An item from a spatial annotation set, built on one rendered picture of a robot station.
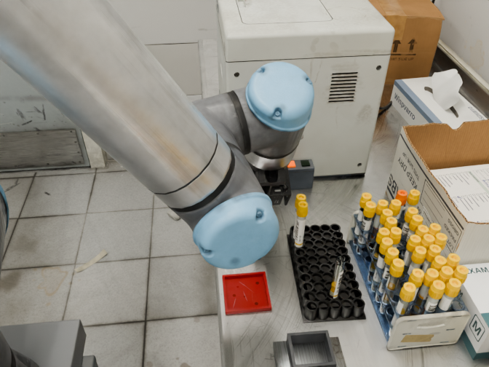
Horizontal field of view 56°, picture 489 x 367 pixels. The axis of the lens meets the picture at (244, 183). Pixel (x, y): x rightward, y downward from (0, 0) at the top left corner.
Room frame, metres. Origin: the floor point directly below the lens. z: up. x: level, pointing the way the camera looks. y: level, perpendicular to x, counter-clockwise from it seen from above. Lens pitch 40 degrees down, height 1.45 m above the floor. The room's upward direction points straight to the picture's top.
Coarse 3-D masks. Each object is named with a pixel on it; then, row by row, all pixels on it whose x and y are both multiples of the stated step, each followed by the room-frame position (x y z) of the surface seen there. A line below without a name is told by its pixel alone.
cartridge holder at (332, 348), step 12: (288, 336) 0.34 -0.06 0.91; (300, 336) 0.34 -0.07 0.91; (312, 336) 0.34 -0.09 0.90; (324, 336) 0.35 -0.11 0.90; (336, 336) 0.35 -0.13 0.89; (276, 348) 0.34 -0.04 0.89; (288, 348) 0.33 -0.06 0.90; (300, 348) 0.34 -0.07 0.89; (312, 348) 0.34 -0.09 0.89; (324, 348) 0.34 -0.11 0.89; (336, 348) 0.34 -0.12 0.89; (276, 360) 0.32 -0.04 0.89; (288, 360) 0.32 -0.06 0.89; (300, 360) 0.32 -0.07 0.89; (312, 360) 0.32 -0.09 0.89; (324, 360) 0.32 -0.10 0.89; (336, 360) 0.32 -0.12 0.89
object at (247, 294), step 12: (228, 276) 0.46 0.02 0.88; (240, 276) 0.46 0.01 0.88; (252, 276) 0.47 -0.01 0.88; (264, 276) 0.46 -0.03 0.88; (228, 288) 0.44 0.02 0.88; (240, 288) 0.44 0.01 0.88; (252, 288) 0.44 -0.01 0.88; (264, 288) 0.44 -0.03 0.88; (228, 300) 0.42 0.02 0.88; (240, 300) 0.42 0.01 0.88; (252, 300) 0.42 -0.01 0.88; (264, 300) 0.42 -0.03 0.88; (228, 312) 0.40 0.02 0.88; (240, 312) 0.40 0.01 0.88
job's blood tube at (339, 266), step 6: (336, 258) 0.42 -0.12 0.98; (342, 258) 0.42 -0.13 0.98; (336, 264) 0.41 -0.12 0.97; (342, 264) 0.41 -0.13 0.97; (336, 270) 0.41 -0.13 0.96; (342, 270) 0.41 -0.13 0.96; (336, 276) 0.41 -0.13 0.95; (336, 282) 0.41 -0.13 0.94; (330, 288) 0.41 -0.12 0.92; (336, 288) 0.41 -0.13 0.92; (330, 294) 0.41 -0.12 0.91; (336, 294) 0.41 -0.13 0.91
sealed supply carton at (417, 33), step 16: (368, 0) 1.21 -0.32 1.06; (384, 0) 1.21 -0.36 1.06; (400, 0) 1.22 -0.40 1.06; (416, 0) 1.22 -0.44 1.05; (384, 16) 1.11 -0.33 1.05; (400, 16) 1.11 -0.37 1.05; (416, 16) 1.11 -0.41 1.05; (432, 16) 1.11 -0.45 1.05; (400, 32) 1.10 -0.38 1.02; (416, 32) 1.11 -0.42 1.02; (432, 32) 1.11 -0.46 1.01; (400, 48) 1.10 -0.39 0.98; (416, 48) 1.10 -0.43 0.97; (432, 48) 1.11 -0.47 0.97; (400, 64) 1.10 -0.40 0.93; (416, 64) 1.11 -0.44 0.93
